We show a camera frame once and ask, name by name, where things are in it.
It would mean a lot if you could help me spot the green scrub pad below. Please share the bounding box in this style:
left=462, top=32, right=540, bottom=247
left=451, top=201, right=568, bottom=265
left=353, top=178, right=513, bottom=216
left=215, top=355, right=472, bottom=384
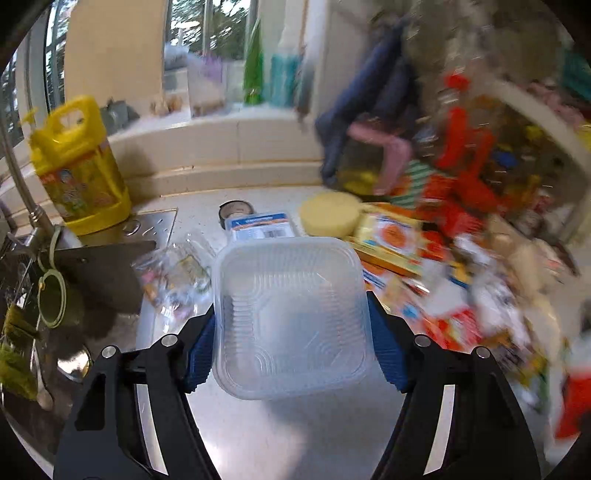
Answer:
left=0, top=305, right=40, bottom=402

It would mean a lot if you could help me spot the teal bottle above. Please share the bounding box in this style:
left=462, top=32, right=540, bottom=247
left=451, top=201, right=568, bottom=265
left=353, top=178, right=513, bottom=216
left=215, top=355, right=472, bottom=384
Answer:
left=270, top=53, right=301, bottom=107

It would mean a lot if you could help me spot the steel sink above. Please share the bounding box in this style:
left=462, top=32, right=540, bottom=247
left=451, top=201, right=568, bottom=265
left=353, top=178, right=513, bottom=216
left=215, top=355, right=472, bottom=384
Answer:
left=0, top=208, right=179, bottom=462

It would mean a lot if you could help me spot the steel faucet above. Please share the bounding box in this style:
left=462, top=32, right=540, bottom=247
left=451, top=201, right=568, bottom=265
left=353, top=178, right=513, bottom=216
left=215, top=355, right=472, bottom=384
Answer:
left=0, top=124, right=59, bottom=237

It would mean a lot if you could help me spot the clear printed packet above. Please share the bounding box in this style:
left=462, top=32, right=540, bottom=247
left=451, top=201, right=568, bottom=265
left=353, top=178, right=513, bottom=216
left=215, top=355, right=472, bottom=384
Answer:
left=131, top=235, right=216, bottom=324

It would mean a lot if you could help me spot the metal spoon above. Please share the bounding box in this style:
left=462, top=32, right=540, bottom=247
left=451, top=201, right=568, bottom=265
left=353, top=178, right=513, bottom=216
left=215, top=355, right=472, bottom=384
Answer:
left=30, top=346, right=55, bottom=411

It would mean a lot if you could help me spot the jar with pink handle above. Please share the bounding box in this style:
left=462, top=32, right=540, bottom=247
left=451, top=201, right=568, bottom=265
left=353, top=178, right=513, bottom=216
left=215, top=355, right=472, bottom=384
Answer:
left=337, top=122, right=414, bottom=197

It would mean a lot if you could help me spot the blue and white packet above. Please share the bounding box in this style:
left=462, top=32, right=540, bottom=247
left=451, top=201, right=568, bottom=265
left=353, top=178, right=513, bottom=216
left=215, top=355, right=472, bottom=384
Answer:
left=225, top=211, right=301, bottom=243

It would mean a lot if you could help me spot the soy sauce bottle red cap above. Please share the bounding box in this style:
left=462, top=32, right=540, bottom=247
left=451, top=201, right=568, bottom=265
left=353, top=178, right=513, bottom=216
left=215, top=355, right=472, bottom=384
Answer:
left=429, top=71, right=495, bottom=176

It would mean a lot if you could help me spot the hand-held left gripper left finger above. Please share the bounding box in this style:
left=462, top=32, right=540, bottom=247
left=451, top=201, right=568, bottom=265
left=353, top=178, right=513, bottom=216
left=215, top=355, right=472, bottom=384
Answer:
left=53, top=305, right=218, bottom=480

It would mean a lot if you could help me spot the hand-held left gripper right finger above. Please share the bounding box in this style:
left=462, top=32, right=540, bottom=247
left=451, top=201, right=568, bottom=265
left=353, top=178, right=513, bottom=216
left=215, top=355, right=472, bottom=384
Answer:
left=366, top=291, right=546, bottom=480

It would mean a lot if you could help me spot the grey cloth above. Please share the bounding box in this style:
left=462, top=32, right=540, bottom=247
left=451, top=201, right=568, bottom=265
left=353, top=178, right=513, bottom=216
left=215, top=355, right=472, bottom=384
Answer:
left=104, top=97, right=140, bottom=126

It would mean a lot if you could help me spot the round yellow sponge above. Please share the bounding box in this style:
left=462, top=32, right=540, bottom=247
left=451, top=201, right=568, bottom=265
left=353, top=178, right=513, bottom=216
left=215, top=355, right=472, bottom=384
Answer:
left=298, top=191, right=362, bottom=239

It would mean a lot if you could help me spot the cream cutting board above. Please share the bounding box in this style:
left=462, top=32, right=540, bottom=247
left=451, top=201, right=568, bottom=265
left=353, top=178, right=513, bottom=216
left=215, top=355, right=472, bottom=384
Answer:
left=64, top=0, right=168, bottom=123

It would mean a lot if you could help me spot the yellow detergent jug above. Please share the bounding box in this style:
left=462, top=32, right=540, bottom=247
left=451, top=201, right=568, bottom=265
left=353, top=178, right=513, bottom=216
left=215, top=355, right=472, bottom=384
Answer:
left=28, top=95, right=133, bottom=236

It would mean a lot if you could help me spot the green bottle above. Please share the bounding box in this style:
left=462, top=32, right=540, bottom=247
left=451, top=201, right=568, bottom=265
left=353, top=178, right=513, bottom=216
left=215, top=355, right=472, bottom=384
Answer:
left=242, top=23, right=265, bottom=106

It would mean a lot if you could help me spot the dark cleaver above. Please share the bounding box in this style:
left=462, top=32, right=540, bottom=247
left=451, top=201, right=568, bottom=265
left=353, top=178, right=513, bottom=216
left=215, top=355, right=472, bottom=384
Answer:
left=48, top=240, right=158, bottom=317

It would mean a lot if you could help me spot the yellow box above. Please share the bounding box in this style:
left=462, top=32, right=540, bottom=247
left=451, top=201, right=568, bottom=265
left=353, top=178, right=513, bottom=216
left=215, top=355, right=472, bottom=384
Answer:
left=344, top=203, right=426, bottom=278

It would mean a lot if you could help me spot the barred window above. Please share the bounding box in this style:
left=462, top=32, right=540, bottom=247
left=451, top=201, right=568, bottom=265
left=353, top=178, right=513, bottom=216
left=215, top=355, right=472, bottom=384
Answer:
left=0, top=0, right=252, bottom=139

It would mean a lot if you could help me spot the blue cloth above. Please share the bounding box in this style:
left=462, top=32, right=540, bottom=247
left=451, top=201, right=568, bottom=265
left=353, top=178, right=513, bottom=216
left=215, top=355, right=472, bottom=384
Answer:
left=314, top=28, right=416, bottom=190

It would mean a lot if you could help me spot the green rubber ring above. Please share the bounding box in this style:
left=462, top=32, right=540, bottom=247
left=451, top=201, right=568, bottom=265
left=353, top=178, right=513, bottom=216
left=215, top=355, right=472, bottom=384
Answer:
left=36, top=226, right=68, bottom=330

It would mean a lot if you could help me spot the clear plastic food container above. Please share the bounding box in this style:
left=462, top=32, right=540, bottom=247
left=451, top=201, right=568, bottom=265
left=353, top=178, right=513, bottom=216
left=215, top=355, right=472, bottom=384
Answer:
left=211, top=236, right=376, bottom=401

